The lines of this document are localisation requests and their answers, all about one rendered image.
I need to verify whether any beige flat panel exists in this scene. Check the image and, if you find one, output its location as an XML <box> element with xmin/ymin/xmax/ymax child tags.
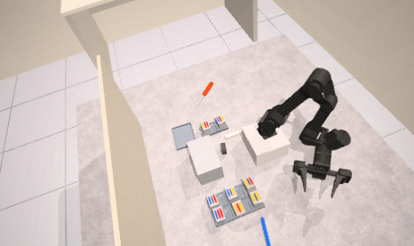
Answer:
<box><xmin>97</xmin><ymin>55</ymin><xmax>166</xmax><ymax>246</ymax></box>

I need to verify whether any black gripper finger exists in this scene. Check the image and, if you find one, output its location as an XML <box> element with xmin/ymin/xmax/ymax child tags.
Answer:
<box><xmin>331</xmin><ymin>175</ymin><xmax>346</xmax><ymax>198</ymax></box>
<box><xmin>297</xmin><ymin>168</ymin><xmax>307</xmax><ymax>192</ymax></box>

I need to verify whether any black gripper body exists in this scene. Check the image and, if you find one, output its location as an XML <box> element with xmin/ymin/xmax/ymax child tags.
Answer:
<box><xmin>293</xmin><ymin>150</ymin><xmax>352</xmax><ymax>183</ymax></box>

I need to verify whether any orange-handled screwdriver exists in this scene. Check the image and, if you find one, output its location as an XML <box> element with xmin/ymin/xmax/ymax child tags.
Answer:
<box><xmin>196</xmin><ymin>82</ymin><xmax>213</xmax><ymax>106</ymax></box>

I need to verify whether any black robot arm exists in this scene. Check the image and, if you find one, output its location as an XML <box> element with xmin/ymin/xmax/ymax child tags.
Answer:
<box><xmin>257</xmin><ymin>67</ymin><xmax>351</xmax><ymax>153</ymax></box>

